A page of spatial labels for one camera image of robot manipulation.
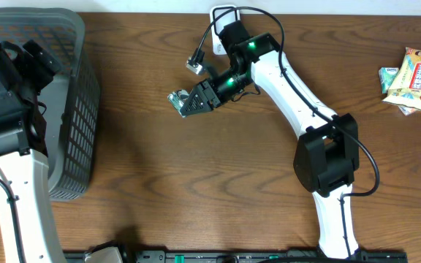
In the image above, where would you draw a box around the dark round-label can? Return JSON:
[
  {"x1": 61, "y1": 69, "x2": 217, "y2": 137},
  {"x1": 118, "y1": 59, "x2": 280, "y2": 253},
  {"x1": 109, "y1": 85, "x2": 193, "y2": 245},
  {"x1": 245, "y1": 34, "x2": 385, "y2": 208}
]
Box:
[{"x1": 167, "y1": 89, "x2": 189, "y2": 112}]

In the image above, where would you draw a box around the teal small tissue pack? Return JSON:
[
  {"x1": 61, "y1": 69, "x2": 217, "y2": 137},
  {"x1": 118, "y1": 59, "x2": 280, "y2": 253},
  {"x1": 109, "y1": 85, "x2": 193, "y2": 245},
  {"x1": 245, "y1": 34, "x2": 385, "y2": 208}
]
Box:
[{"x1": 379, "y1": 67, "x2": 399, "y2": 94}]

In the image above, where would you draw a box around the orange small snack pack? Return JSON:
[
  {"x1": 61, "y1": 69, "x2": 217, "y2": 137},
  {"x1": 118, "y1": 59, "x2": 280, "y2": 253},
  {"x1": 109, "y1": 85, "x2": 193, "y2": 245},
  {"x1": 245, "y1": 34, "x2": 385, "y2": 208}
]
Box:
[{"x1": 399, "y1": 106, "x2": 417, "y2": 116}]

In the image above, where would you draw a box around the orange wet wipes pack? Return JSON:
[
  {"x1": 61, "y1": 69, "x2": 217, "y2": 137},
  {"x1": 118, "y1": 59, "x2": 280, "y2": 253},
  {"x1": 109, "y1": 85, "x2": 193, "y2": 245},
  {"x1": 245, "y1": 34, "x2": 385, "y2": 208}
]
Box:
[{"x1": 382, "y1": 47, "x2": 421, "y2": 112}]

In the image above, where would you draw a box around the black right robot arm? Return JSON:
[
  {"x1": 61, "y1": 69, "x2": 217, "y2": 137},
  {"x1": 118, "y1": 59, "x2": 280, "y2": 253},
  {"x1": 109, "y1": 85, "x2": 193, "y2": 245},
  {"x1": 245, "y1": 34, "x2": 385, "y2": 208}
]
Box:
[{"x1": 168, "y1": 21, "x2": 359, "y2": 259}]

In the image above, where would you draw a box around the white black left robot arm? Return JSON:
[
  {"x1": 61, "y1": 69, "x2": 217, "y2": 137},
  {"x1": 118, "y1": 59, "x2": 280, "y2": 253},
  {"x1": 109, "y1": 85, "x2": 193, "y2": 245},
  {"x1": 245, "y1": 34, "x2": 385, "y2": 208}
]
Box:
[{"x1": 0, "y1": 40, "x2": 127, "y2": 262}]

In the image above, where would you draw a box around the dark grey plastic basket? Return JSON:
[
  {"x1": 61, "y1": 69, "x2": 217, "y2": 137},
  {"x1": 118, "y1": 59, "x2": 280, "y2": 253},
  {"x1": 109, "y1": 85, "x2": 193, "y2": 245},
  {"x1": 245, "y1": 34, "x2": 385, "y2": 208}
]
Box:
[{"x1": 0, "y1": 7, "x2": 102, "y2": 202}]

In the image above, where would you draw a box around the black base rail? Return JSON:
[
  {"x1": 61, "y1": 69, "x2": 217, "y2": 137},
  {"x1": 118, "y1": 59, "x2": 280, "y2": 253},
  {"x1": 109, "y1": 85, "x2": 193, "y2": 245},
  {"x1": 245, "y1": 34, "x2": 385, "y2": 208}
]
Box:
[{"x1": 120, "y1": 249, "x2": 409, "y2": 263}]

